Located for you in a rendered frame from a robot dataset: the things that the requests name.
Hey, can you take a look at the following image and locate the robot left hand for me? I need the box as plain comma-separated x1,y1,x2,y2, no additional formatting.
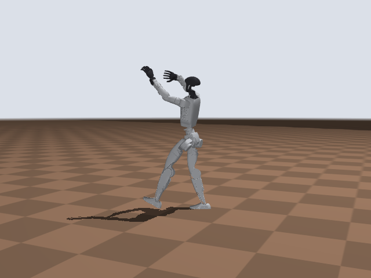
141,66,155,85

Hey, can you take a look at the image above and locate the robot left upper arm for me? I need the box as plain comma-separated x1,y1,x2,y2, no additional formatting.
162,93,190,108

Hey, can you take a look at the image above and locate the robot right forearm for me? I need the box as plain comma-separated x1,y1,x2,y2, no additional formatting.
177,75,190,86

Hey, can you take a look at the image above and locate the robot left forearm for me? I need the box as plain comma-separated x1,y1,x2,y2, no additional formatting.
152,79,169,98

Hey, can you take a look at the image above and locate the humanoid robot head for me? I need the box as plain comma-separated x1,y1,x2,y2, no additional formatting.
185,76,201,99

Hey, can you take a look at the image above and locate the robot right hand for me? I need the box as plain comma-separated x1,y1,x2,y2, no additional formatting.
163,71,177,82

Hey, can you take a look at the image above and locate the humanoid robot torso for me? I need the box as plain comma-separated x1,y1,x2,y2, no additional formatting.
180,95,201,147

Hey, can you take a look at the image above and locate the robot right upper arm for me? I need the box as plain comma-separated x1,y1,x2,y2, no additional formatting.
183,85,199,96

